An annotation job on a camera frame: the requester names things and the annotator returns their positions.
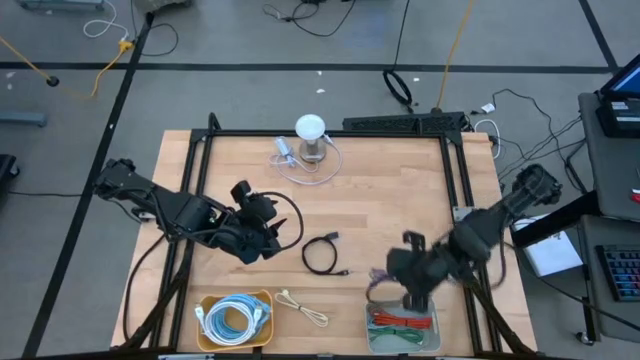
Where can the black table frame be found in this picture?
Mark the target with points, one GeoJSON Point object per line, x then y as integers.
{"type": "Point", "coordinates": [325, 133]}

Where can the white bulb brass table lamp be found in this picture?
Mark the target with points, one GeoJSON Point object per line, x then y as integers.
{"type": "Point", "coordinates": [310, 127]}

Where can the grey floor bar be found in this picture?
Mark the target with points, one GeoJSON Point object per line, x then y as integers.
{"type": "Point", "coordinates": [22, 119]}

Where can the black beam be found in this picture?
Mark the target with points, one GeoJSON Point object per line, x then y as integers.
{"type": "Point", "coordinates": [555, 220]}

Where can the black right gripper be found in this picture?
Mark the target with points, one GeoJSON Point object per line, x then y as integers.
{"type": "Point", "coordinates": [425, 270]}

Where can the grey desk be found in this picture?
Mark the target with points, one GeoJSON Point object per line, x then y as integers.
{"type": "Point", "coordinates": [615, 170]}

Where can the white box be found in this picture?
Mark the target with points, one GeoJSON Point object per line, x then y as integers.
{"type": "Point", "coordinates": [555, 255]}

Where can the yellow plastic tray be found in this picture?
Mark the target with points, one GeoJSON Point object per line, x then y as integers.
{"type": "Point", "coordinates": [267, 337]}

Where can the black floor object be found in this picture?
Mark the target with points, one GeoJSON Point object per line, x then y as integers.
{"type": "Point", "coordinates": [6, 172]}

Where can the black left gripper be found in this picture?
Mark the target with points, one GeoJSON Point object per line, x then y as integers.
{"type": "Point", "coordinates": [247, 242]}

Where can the backlit black keyboard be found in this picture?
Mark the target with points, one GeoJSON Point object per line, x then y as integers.
{"type": "Point", "coordinates": [622, 272]}

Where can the black laptop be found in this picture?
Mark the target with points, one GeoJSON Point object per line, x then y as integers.
{"type": "Point", "coordinates": [620, 117]}

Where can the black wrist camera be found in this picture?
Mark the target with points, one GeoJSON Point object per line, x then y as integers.
{"type": "Point", "coordinates": [255, 205]}
{"type": "Point", "coordinates": [414, 241]}

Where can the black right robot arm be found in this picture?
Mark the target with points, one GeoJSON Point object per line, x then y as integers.
{"type": "Point", "coordinates": [500, 215]}

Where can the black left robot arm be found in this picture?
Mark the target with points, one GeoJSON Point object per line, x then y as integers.
{"type": "Point", "coordinates": [175, 212]}

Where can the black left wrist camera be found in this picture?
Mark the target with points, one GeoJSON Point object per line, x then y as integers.
{"type": "Point", "coordinates": [255, 205]}

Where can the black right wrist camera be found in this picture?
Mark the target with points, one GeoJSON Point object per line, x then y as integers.
{"type": "Point", "coordinates": [414, 241]}

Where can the grey plastic bin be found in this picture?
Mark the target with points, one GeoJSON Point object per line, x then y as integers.
{"type": "Point", "coordinates": [437, 325]}

